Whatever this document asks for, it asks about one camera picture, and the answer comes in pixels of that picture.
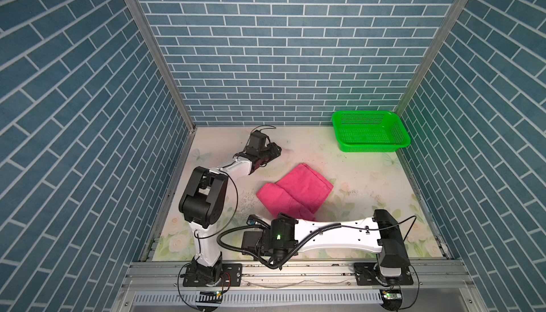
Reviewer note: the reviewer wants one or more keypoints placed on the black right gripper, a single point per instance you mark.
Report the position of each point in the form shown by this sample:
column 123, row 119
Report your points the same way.
column 280, row 216

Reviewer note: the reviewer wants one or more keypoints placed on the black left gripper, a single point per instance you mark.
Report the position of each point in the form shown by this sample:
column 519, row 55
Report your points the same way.
column 273, row 152

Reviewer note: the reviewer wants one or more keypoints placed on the pink long pants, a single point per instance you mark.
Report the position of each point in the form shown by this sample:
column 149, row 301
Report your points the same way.
column 299, row 194

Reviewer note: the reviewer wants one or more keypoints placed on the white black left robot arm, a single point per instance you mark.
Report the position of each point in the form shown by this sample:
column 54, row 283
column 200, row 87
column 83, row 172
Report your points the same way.
column 203, row 199

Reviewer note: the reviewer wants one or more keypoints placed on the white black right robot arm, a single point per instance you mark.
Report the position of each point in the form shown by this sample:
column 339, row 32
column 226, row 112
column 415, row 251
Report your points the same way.
column 379, row 235

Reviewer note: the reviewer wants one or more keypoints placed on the green plastic basket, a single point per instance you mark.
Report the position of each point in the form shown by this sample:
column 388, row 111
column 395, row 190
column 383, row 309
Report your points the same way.
column 369, row 131

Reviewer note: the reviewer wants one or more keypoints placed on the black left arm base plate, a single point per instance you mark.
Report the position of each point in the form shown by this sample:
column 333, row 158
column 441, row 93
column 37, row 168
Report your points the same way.
column 230, row 274

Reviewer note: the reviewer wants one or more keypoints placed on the white slotted cable duct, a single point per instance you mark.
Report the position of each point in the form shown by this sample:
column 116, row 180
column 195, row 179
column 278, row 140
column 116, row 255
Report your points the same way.
column 261, row 298

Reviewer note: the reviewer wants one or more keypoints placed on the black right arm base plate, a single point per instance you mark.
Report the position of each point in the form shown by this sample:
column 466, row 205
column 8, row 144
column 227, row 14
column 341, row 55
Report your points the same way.
column 368, row 274

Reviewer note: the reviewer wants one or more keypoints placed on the aluminium front rail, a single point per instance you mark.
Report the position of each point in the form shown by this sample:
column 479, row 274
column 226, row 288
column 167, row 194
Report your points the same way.
column 329, row 273

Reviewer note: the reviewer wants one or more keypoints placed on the aluminium left corner post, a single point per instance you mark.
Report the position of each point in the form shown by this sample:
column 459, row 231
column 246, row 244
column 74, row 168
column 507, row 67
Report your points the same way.
column 142, row 24

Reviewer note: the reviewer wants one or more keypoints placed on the aluminium corner post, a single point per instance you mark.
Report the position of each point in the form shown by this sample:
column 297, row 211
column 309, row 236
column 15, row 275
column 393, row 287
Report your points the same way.
column 142, row 24
column 438, row 40

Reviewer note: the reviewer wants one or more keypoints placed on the aluminium right corner post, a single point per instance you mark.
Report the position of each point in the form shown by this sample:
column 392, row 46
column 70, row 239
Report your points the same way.
column 438, row 40

